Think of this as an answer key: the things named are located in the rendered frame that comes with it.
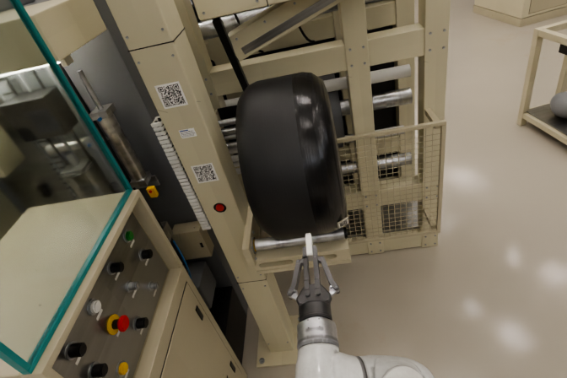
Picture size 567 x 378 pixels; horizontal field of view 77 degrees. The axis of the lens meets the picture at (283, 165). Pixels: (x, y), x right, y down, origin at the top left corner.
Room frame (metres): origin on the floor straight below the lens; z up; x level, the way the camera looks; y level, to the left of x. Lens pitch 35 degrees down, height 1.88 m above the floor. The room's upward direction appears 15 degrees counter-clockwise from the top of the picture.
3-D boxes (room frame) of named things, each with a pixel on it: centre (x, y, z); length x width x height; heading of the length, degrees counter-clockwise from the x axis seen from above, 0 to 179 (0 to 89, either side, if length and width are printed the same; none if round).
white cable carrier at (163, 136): (1.06, 0.34, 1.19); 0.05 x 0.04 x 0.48; 171
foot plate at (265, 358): (1.08, 0.25, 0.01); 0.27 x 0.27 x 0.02; 81
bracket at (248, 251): (1.09, 0.17, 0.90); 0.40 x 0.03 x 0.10; 171
